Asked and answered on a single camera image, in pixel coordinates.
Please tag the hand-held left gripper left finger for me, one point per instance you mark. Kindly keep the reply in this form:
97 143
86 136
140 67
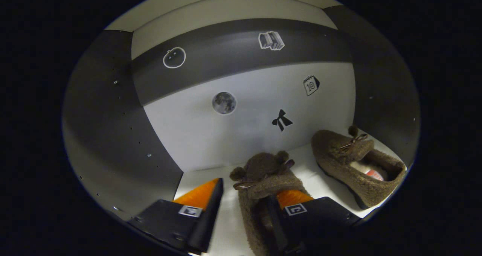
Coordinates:
211 218

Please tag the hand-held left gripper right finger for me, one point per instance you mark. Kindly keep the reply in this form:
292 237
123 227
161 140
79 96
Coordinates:
324 216

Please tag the brown fuzzy shoe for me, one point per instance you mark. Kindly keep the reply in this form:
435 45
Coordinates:
263 177
350 165

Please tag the white grey shoe cabinet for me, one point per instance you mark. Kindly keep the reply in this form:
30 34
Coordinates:
244 135

